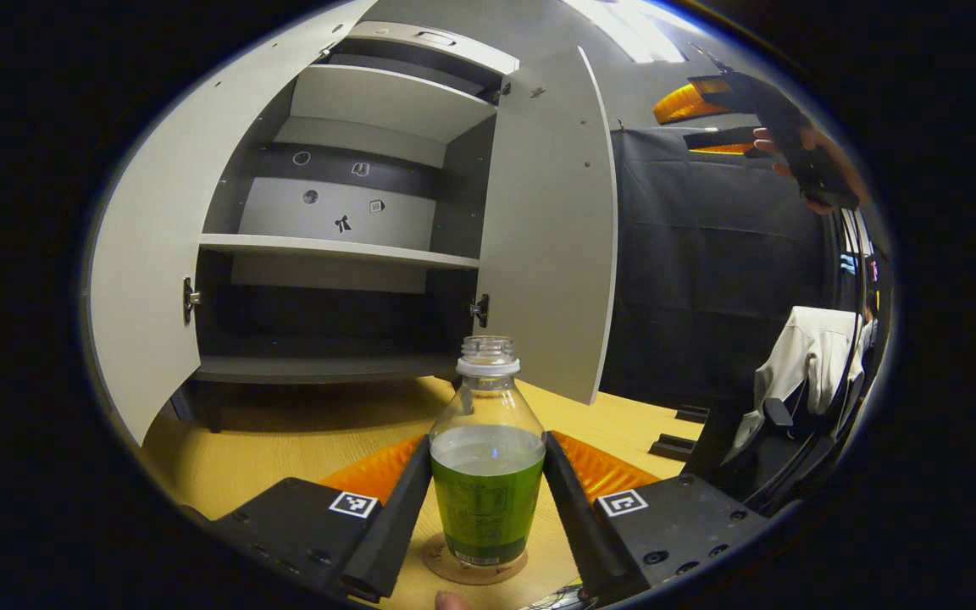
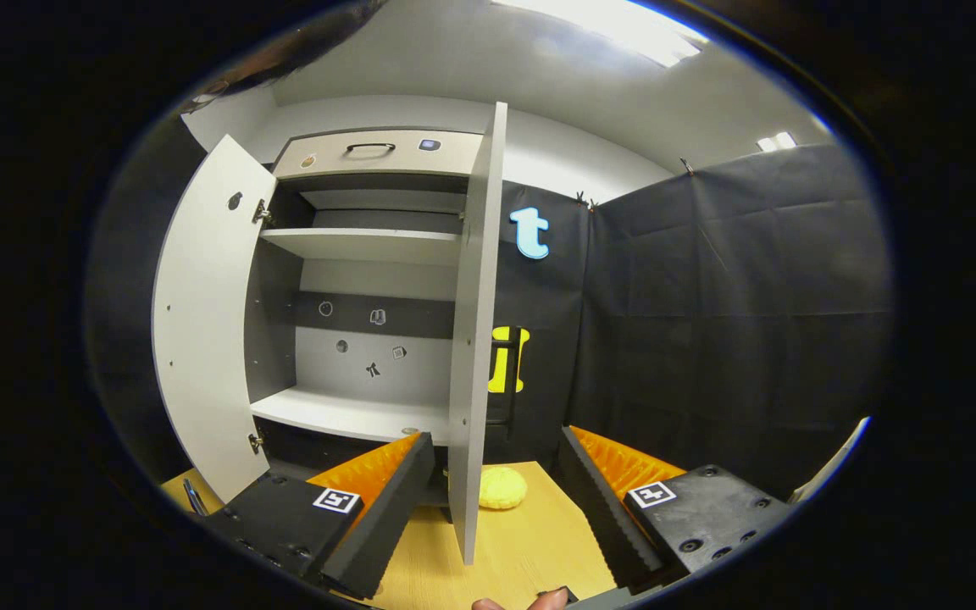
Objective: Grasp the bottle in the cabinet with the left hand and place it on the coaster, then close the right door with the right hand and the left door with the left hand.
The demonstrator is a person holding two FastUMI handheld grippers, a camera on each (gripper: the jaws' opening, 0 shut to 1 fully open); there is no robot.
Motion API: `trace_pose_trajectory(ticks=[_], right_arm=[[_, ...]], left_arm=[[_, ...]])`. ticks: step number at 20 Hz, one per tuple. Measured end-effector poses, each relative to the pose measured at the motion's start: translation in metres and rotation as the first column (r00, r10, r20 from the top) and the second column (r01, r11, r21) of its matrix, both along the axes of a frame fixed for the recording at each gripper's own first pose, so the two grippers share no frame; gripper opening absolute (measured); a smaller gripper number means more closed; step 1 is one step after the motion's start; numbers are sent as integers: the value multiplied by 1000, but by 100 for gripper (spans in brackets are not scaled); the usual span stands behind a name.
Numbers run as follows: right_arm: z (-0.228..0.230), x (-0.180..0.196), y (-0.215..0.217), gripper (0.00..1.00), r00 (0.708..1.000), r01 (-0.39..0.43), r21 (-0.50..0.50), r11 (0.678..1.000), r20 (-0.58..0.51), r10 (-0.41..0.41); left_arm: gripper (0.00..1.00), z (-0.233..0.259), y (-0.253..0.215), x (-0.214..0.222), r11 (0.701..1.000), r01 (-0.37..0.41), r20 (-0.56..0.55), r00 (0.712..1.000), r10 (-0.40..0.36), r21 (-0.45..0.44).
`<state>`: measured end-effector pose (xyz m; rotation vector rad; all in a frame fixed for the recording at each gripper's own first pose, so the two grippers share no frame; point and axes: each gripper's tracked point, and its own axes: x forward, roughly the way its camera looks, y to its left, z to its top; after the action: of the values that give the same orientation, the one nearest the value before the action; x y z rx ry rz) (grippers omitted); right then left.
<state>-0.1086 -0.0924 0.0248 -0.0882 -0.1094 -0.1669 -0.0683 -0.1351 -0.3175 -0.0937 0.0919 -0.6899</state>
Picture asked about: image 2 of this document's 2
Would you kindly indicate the metal door hinge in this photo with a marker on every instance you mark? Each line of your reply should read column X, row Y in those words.
column 262, row 212
column 256, row 442

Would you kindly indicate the small ceiling light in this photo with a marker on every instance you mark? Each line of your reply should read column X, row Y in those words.
column 776, row 141

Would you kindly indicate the white cabinet door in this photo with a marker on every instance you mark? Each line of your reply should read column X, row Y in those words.
column 204, row 322
column 475, row 339

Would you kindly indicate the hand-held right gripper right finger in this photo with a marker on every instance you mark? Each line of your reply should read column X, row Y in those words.
column 607, row 525

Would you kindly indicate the long ceiling light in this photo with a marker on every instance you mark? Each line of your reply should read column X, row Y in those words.
column 615, row 25

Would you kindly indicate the white panel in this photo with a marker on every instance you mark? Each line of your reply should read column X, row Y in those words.
column 835, row 462

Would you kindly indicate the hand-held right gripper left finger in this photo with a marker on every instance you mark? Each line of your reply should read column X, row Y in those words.
column 378, row 525

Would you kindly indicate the yellow round sponge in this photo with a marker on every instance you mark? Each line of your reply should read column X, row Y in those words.
column 501, row 489

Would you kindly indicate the white cabinet shelf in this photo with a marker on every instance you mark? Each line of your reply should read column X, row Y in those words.
column 369, row 246

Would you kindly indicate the white and grey cabinet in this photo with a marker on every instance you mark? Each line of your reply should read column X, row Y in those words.
column 369, row 280

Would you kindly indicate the beige cabinet drawer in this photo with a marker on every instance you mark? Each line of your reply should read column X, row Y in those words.
column 403, row 163

